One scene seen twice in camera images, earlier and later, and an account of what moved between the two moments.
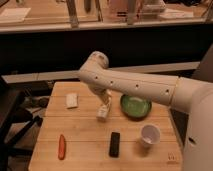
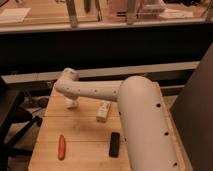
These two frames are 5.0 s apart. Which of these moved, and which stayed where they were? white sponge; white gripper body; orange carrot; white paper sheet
Moved: white gripper body
Stayed: white paper sheet; orange carrot; white sponge
